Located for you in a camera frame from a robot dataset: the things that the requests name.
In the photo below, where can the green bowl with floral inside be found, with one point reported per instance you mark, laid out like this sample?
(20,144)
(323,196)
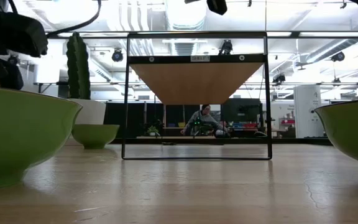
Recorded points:
(95,135)
(353,133)

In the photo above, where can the tall green cactus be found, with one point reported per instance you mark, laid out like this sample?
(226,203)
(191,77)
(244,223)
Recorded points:
(78,65)

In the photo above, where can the white plant pot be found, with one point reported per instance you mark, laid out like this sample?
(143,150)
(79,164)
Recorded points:
(93,112)

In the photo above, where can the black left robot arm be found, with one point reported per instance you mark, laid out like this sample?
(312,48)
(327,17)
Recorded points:
(11,34)

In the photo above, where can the black ceiling spotlight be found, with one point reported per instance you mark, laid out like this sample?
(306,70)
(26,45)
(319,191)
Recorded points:
(279,78)
(338,56)
(117,56)
(226,48)

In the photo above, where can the white bowl with red fruits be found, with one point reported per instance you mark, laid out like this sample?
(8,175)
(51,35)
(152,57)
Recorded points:
(17,133)

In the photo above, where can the black aluminium rig frame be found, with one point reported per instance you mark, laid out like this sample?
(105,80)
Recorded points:
(291,141)

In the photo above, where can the wooden shelf with black frame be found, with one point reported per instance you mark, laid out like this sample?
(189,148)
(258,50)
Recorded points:
(197,81)

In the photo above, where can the person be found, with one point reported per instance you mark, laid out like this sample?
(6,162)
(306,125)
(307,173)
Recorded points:
(204,119)

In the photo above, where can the small green potted plant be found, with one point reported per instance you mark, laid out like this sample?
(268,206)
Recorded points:
(153,130)

